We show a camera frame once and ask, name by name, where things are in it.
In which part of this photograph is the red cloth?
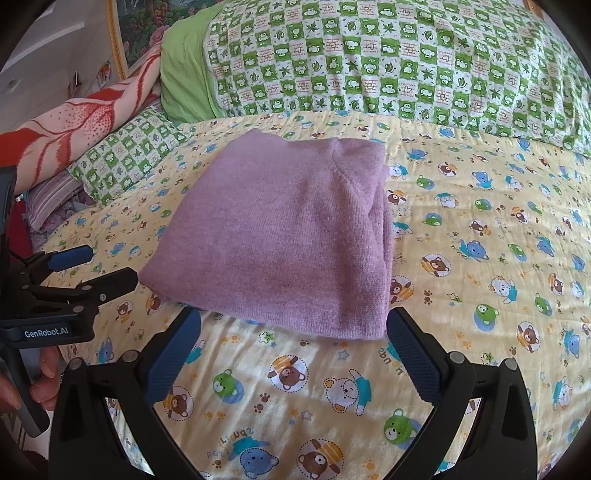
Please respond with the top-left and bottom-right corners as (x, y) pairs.
(10, 200), (35, 261)

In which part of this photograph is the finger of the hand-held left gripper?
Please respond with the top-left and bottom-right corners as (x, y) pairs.
(28, 268), (139, 319)
(21, 244), (94, 282)

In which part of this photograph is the green checkered pillow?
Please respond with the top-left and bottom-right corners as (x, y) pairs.
(68, 105), (190, 206)

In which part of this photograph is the white wardrobe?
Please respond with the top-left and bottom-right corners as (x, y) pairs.
(0, 18), (122, 134)

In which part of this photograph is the green checkered quilt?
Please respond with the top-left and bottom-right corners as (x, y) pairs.
(159, 0), (591, 160)

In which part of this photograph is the purple knit sweater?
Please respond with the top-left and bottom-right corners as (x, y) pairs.
(137, 128), (394, 342)

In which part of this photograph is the yellow bear-print bed sheet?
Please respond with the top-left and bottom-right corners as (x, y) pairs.
(28, 111), (591, 480)

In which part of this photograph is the red and white floral blanket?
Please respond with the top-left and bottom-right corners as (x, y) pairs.
(0, 48), (163, 192)

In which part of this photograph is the person's left hand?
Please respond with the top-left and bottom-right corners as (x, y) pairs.
(0, 345), (65, 414)

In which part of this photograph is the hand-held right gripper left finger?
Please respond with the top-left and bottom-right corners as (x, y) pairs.
(48, 307), (206, 480)

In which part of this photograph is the purple striped cloth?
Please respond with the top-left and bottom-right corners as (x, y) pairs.
(25, 175), (93, 232)

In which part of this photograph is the gold-framed landscape painting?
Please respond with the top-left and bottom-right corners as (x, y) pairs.
(107, 0), (222, 79)

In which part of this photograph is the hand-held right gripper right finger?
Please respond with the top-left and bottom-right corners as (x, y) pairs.
(383, 307), (539, 480)

